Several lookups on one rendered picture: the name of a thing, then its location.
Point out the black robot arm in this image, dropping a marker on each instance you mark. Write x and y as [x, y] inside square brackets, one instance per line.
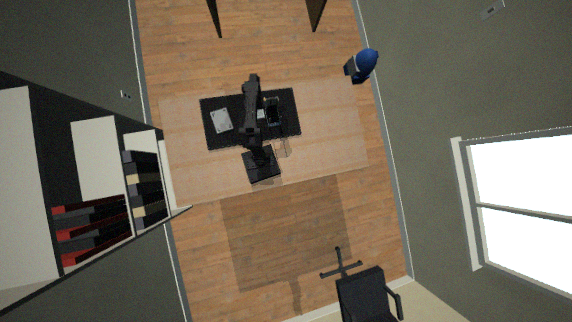
[254, 142]

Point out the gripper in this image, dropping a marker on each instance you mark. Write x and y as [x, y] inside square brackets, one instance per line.
[261, 105]

